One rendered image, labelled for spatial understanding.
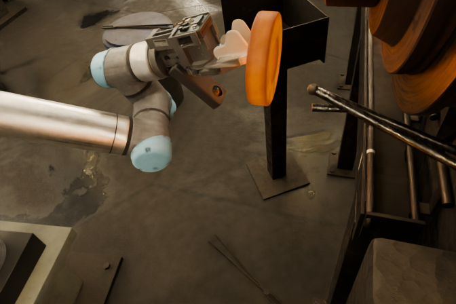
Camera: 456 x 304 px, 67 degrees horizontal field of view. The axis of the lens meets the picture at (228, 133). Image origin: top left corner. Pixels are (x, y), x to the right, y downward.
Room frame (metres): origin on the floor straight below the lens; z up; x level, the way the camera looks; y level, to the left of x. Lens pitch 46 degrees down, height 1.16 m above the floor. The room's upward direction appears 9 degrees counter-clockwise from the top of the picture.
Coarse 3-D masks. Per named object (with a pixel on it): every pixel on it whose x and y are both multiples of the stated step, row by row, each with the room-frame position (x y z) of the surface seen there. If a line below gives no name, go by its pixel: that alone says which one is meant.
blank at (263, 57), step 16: (256, 16) 0.49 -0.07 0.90; (272, 16) 0.48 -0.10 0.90; (256, 32) 0.46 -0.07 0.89; (272, 32) 0.45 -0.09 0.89; (256, 48) 0.44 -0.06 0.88; (272, 48) 0.45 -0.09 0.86; (256, 64) 0.42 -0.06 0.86; (272, 64) 0.50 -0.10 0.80; (256, 80) 0.41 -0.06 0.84; (272, 80) 0.46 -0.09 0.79; (256, 96) 0.41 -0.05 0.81; (272, 96) 0.46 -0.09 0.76
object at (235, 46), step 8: (232, 32) 0.49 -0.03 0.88; (232, 40) 0.49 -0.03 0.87; (240, 40) 0.48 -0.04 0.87; (216, 48) 0.49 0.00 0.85; (224, 48) 0.49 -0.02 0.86; (232, 48) 0.49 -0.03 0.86; (240, 48) 0.48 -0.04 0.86; (216, 56) 0.49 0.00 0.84; (224, 56) 0.49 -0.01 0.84; (232, 56) 0.48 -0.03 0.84; (240, 56) 0.47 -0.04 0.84; (240, 64) 0.47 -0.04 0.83
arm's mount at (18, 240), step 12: (12, 240) 0.51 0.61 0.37; (24, 240) 0.50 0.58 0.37; (36, 240) 0.51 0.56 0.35; (12, 252) 0.47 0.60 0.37; (24, 252) 0.47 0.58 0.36; (36, 252) 0.49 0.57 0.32; (12, 264) 0.44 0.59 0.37; (24, 264) 0.45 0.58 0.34; (0, 276) 0.41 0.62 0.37; (12, 276) 0.41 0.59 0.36; (24, 276) 0.43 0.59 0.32; (0, 288) 0.38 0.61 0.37; (12, 288) 0.39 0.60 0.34; (0, 300) 0.36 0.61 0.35; (12, 300) 0.37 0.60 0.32
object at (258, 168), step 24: (240, 0) 0.99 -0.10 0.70; (264, 0) 1.01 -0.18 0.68; (288, 0) 0.99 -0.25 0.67; (288, 24) 0.98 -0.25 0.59; (312, 24) 0.76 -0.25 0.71; (288, 48) 0.75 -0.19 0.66; (312, 48) 0.76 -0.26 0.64; (264, 168) 0.89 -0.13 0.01; (288, 168) 0.86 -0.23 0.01; (264, 192) 0.77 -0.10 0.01
